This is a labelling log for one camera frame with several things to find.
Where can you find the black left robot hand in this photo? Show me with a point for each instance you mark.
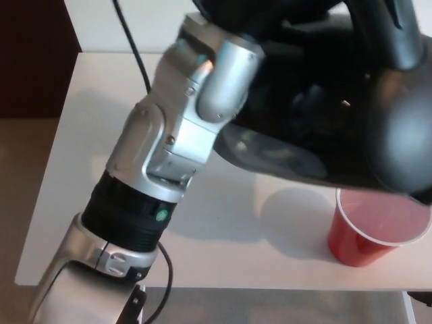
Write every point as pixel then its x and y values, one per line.
pixel 256 13

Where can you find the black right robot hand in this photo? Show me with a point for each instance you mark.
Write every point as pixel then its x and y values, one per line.
pixel 420 297

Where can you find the black electric kettle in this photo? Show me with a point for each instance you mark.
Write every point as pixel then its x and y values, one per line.
pixel 337 118

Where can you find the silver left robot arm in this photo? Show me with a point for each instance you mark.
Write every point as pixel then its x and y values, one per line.
pixel 168 118

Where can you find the red plastic cup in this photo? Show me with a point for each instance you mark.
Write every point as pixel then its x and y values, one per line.
pixel 351 246

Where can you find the white cabinet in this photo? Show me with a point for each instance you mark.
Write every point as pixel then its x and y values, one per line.
pixel 96 20

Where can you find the dark brown cabinet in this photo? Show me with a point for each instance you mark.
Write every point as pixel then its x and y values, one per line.
pixel 30 50

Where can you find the white table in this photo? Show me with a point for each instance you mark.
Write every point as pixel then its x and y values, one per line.
pixel 84 168

